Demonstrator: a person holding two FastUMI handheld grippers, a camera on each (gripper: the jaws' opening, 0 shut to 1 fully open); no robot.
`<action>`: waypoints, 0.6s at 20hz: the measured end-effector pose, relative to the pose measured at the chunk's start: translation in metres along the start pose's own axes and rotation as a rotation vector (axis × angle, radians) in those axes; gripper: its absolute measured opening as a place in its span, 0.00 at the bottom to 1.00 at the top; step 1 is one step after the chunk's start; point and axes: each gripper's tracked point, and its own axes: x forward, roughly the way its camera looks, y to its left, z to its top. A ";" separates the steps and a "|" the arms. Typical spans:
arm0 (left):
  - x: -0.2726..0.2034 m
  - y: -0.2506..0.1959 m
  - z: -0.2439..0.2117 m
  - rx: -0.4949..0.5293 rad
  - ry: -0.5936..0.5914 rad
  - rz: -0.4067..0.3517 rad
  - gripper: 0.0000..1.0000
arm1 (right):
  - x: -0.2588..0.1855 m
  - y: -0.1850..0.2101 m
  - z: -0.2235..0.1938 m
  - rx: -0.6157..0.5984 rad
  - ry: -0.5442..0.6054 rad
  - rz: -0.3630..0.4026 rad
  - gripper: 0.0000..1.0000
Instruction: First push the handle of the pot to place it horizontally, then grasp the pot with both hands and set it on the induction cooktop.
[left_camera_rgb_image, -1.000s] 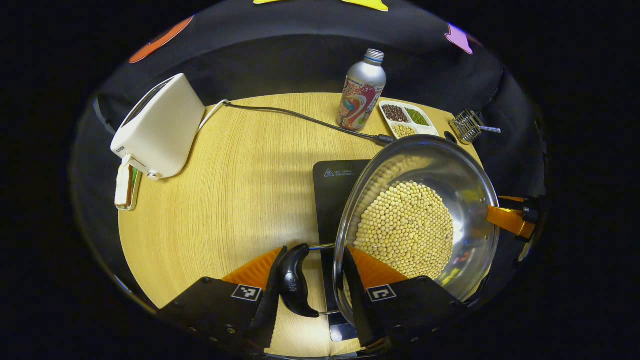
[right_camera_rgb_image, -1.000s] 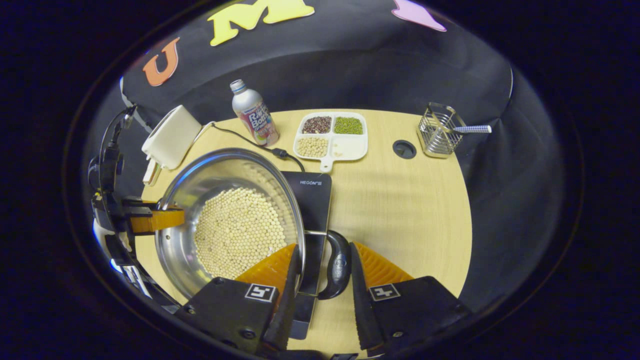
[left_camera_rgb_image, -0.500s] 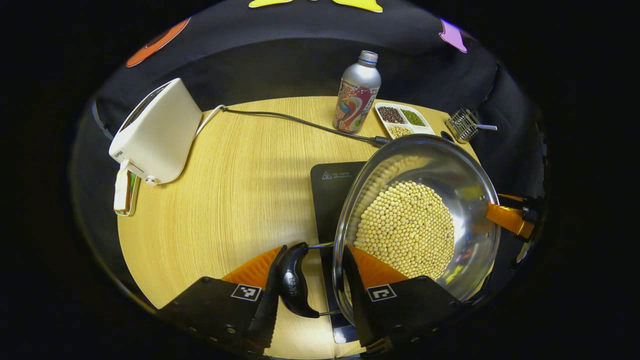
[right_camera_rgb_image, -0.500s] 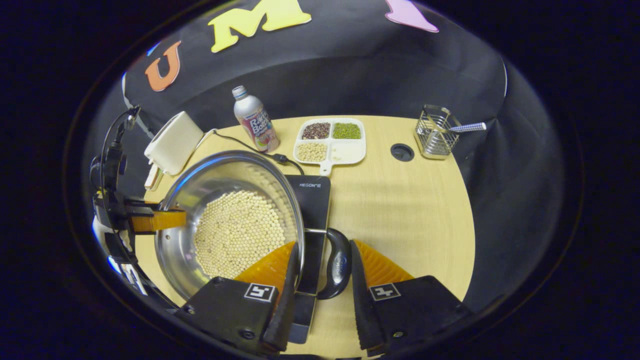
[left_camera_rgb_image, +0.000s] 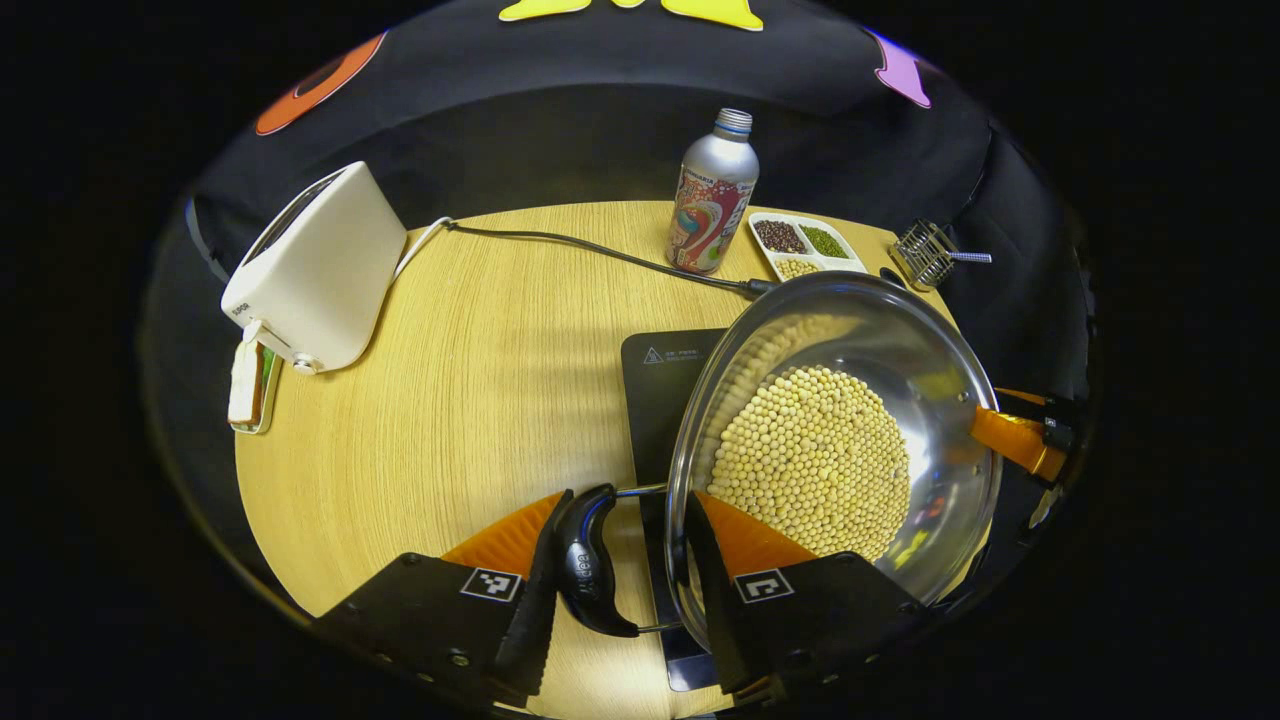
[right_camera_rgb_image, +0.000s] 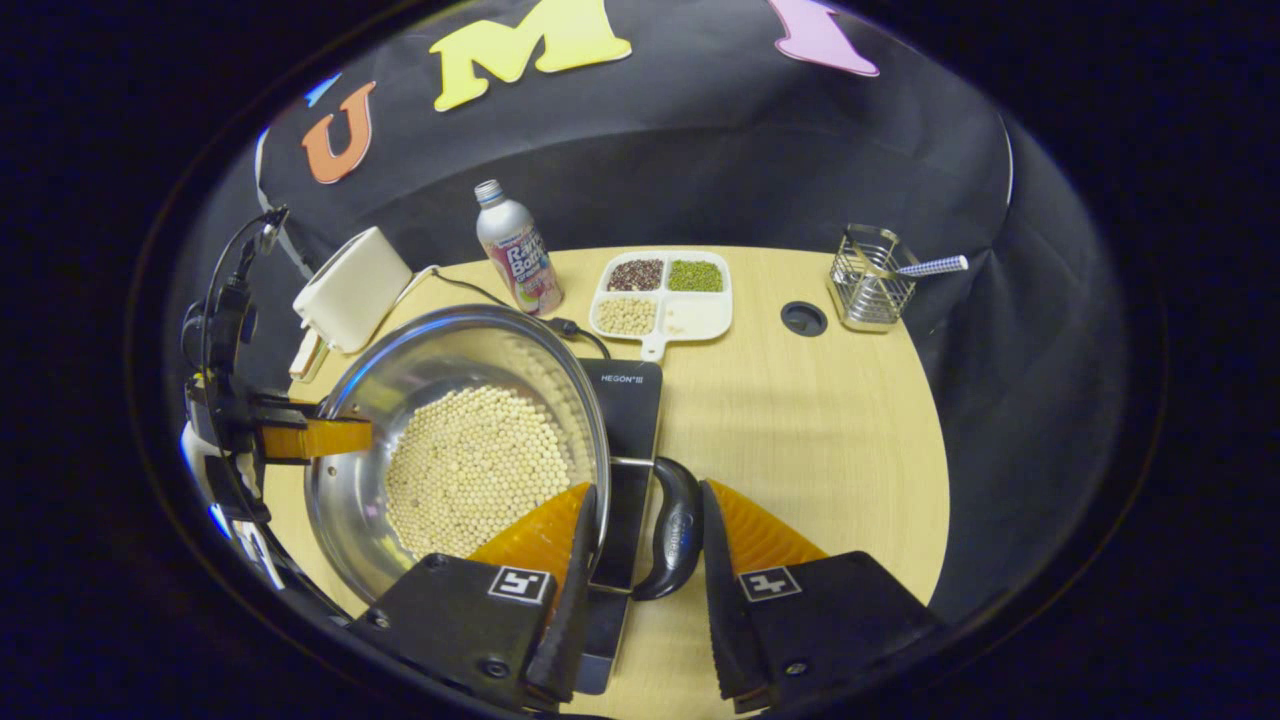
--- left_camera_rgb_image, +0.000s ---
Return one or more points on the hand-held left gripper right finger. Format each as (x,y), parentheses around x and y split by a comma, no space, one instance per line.
(715,600)

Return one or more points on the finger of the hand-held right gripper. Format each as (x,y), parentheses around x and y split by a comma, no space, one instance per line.
(1015,440)
(1025,400)

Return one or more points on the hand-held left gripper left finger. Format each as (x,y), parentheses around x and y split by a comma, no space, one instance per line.
(540,600)

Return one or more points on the stainless steel pot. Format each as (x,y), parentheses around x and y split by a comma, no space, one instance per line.
(930,400)

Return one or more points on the black induction cooktop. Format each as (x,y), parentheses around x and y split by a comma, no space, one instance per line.
(665,400)

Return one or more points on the pile of soybeans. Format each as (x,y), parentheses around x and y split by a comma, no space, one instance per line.
(810,460)

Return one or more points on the black table grommet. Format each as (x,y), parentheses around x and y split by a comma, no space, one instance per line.
(890,275)

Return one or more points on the white divided bean dish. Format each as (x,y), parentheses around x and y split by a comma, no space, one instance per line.
(800,240)

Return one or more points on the small green plate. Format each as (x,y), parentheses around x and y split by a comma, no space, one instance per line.
(270,395)

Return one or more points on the toast sandwich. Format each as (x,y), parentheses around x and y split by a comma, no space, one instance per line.
(243,385)

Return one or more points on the silver drink bottle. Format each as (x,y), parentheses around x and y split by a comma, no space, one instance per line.
(712,200)

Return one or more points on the white toaster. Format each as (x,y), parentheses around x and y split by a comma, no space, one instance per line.
(320,270)

